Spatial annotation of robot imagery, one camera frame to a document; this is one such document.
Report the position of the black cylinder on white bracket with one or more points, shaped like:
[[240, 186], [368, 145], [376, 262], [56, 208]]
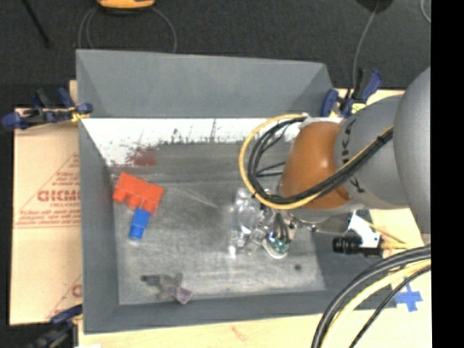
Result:
[[348, 244]]

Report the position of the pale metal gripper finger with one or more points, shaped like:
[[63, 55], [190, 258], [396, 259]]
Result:
[[242, 240], [247, 205]]

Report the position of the orange toy building block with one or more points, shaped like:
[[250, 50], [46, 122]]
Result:
[[139, 191]]

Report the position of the grey and purple toy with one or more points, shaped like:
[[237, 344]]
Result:
[[163, 284]]

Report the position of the blue toy building block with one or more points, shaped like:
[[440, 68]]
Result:
[[139, 224]]

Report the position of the brown cardboard board red print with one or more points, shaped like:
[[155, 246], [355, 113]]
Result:
[[43, 230]]

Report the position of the grey metal bin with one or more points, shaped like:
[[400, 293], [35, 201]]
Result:
[[195, 93]]

